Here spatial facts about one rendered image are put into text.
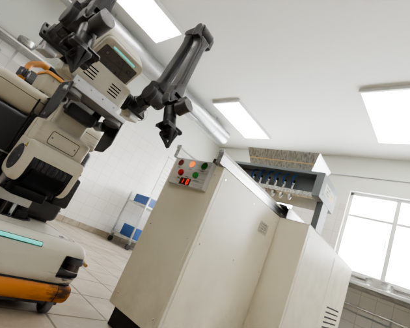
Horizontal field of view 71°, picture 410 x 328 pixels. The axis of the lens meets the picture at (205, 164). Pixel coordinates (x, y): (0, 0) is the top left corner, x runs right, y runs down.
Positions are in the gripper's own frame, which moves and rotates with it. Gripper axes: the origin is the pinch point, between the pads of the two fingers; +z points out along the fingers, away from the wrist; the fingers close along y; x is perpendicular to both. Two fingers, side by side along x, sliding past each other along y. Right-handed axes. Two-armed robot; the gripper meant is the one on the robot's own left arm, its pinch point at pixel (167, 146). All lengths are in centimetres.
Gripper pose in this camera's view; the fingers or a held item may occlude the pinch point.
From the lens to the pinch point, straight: 114.3
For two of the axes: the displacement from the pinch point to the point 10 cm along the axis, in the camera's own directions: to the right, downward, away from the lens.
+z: 0.1, 8.5, -5.3
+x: -8.5, 2.9, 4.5
